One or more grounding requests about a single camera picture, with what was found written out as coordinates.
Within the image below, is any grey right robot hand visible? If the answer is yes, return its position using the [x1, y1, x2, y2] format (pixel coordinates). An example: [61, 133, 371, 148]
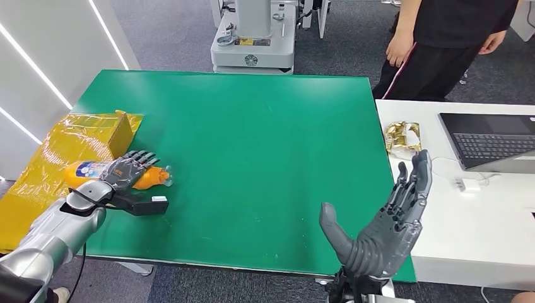
[319, 150, 433, 280]

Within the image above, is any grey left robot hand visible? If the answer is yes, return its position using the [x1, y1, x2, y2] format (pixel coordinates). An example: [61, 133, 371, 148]
[100, 150, 161, 193]

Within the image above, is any orange plastic bottle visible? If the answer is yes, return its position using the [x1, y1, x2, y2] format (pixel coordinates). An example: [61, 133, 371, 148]
[63, 160, 173, 191]

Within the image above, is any yellow film-wrapped cardboard box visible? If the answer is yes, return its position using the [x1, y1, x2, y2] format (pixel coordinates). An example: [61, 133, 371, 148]
[0, 110, 144, 254]

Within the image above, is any white power adapter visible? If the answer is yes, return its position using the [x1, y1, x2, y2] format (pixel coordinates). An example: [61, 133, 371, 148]
[454, 177, 482, 193]

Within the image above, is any crumpled gold foil wrapper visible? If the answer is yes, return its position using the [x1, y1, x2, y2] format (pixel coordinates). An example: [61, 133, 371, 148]
[384, 121, 422, 162]

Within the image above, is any dark grey laptop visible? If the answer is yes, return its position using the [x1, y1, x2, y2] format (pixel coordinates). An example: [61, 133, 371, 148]
[438, 112, 535, 174]

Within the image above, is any standing person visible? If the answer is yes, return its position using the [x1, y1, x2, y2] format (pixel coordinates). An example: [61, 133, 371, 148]
[372, 0, 519, 102]

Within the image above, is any person's right hand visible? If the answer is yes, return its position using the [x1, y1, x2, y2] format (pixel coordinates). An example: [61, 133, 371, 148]
[385, 29, 414, 69]

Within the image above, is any person's hand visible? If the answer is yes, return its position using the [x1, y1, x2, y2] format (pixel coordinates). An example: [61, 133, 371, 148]
[478, 30, 507, 55]
[385, 29, 414, 69]

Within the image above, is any person's left hand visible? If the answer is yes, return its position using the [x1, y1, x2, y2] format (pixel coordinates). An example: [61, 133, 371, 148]
[478, 30, 507, 55]

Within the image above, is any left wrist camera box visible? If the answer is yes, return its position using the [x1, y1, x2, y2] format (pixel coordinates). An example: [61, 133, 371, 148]
[112, 194, 170, 217]

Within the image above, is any thin white cable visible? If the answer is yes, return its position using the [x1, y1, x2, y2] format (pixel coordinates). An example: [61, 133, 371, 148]
[430, 157, 502, 187]

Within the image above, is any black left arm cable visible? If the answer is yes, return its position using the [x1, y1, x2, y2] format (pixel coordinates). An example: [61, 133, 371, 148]
[66, 188, 107, 303]

